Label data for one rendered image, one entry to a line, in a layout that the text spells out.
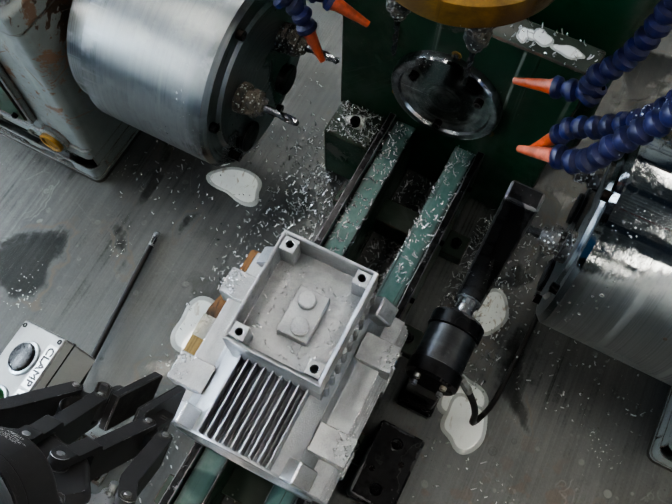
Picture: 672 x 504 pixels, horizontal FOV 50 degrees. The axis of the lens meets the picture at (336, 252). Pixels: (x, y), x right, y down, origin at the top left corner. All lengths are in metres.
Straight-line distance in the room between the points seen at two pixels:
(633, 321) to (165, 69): 0.55
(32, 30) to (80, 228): 0.34
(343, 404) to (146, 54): 0.43
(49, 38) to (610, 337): 0.71
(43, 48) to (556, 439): 0.81
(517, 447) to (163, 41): 0.67
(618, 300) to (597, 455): 0.33
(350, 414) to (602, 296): 0.27
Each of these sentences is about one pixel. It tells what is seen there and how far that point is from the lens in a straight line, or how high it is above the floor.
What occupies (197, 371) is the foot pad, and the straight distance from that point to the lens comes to 0.72.
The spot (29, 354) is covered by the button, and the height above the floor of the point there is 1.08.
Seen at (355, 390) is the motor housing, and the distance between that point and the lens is 0.72.
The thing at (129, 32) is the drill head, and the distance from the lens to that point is 0.85.
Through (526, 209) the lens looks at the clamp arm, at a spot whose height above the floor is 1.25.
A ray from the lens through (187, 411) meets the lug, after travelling 0.70.
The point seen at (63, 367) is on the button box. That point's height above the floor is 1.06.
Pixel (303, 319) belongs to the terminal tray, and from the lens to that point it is 0.66.
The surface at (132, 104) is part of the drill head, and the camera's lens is 0.88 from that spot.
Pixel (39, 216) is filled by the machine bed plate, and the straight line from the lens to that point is 1.16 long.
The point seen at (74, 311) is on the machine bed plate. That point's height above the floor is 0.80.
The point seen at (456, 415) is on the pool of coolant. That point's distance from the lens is 0.99.
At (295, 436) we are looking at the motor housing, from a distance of 0.69.
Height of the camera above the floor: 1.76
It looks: 67 degrees down
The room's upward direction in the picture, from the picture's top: 1 degrees clockwise
